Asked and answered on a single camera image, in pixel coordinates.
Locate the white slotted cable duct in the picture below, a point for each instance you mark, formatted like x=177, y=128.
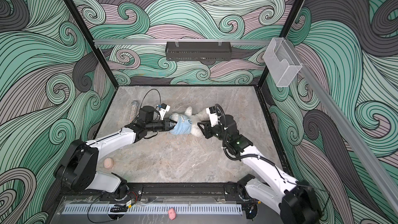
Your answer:
x=156, y=209

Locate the black wall-mounted tray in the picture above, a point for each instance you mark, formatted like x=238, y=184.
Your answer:
x=198, y=51

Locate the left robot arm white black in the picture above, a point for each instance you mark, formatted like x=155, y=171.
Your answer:
x=77, y=168

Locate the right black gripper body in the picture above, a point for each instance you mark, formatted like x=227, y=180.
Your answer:
x=218, y=132

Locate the light blue teddy hoodie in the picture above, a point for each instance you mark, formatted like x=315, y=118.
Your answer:
x=183, y=124

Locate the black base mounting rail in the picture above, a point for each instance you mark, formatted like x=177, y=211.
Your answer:
x=147, y=191

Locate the small pink toy piece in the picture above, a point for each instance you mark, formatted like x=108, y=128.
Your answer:
x=172, y=214

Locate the clear acrylic wall holder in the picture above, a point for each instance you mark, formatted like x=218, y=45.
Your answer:
x=282, y=61

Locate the white teddy bear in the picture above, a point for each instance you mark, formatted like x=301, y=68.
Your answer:
x=196, y=118

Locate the aluminium rail right wall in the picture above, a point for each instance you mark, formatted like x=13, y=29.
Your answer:
x=378, y=173

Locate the clear tube with beads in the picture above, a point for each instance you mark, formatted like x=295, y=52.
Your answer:
x=134, y=110

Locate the small peach pink ball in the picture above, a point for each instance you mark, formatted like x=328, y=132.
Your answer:
x=108, y=163

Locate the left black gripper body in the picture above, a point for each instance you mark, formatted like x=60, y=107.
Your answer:
x=158, y=125

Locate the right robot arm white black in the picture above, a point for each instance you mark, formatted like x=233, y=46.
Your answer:
x=294, y=201

